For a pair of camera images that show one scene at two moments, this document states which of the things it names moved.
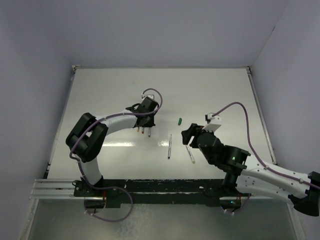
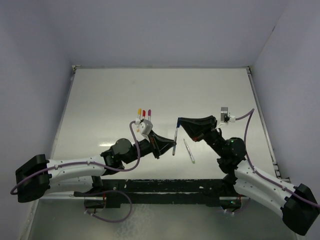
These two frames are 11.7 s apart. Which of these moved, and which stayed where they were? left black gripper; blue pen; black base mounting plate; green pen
Moved: blue pen; left black gripper
Stayed: black base mounting plate; green pen
